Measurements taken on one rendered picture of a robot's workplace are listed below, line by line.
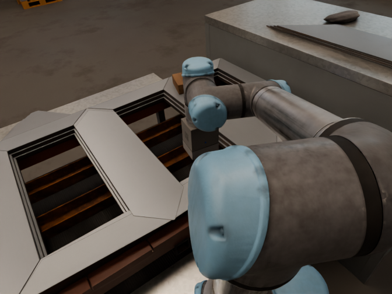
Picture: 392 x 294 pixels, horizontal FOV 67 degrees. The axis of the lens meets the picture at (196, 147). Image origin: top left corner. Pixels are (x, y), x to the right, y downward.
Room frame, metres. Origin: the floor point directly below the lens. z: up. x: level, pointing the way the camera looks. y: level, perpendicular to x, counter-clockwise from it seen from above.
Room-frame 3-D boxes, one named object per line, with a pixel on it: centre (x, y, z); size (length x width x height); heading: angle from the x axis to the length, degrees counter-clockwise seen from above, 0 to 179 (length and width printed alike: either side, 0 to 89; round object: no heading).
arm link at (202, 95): (0.55, -0.05, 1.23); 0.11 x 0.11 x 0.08; 5
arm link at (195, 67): (0.64, -0.02, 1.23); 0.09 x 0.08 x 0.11; 5
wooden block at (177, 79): (1.27, 0.04, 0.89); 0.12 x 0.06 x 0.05; 14
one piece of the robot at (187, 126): (0.66, -0.01, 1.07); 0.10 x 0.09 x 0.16; 23
